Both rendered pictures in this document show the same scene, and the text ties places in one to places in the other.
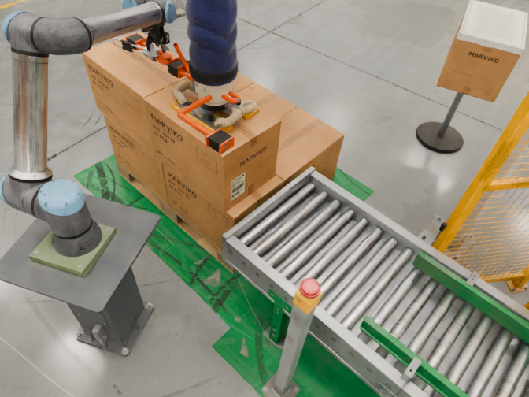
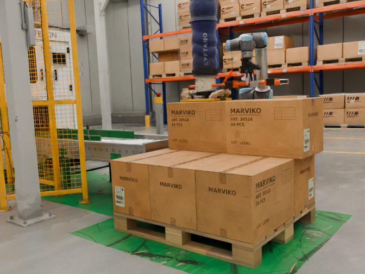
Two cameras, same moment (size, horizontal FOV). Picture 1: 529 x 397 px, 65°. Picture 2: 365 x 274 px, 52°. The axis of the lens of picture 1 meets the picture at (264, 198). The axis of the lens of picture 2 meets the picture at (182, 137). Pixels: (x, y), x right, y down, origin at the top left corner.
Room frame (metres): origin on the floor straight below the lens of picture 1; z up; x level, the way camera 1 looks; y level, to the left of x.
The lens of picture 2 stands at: (4.92, 0.08, 1.00)
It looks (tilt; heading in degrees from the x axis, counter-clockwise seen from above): 6 degrees down; 180
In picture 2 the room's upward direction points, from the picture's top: 3 degrees counter-clockwise
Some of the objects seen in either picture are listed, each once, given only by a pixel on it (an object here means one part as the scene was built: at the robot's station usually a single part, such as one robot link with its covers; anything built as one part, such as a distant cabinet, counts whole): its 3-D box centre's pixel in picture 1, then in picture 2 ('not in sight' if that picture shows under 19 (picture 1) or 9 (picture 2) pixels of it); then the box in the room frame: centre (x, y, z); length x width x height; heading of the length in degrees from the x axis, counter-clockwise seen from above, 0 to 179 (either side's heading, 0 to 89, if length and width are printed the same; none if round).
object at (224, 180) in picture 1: (212, 139); (209, 124); (1.72, 0.31, 0.74); 0.60 x 0.40 x 0.40; 51
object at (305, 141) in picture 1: (224, 147); (213, 181); (2.11, 0.30, 0.34); 1.20 x 1.00 x 0.40; 51
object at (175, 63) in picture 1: (179, 67); (231, 84); (1.86, 0.49, 1.08); 0.10 x 0.08 x 0.06; 143
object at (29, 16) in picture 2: not in sight; (25, 28); (1.69, -1.19, 1.62); 0.20 x 0.05 x 0.30; 51
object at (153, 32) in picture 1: (157, 31); (246, 66); (1.94, 0.60, 1.21); 0.09 x 0.08 x 0.12; 52
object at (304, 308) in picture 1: (291, 351); (160, 141); (0.70, -0.18, 0.50); 0.07 x 0.07 x 1.00; 51
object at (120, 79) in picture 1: (146, 90); (274, 125); (2.11, 0.77, 0.74); 0.60 x 0.40 x 0.40; 50
